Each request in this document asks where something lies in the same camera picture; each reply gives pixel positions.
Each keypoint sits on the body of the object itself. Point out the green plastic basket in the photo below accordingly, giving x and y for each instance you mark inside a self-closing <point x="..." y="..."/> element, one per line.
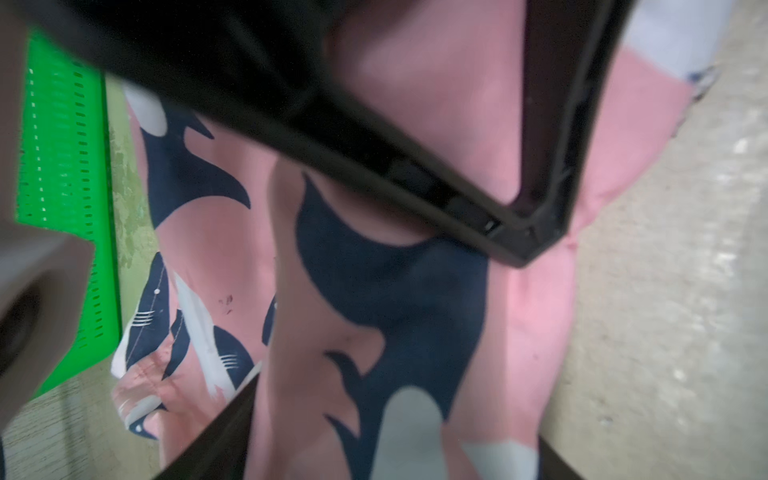
<point x="65" y="185"/>

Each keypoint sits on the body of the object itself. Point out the pink shark print shorts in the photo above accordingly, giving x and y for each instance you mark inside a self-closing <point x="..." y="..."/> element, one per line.
<point x="380" y="350"/>

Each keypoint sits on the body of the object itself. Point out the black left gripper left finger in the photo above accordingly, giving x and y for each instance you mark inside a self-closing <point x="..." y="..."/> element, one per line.
<point x="220" y="451"/>

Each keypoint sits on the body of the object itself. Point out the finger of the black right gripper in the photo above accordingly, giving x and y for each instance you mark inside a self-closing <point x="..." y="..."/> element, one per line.
<point x="568" y="50"/>
<point x="258" y="67"/>

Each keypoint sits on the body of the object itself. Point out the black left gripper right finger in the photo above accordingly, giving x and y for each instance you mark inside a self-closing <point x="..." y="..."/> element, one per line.
<point x="552" y="466"/>

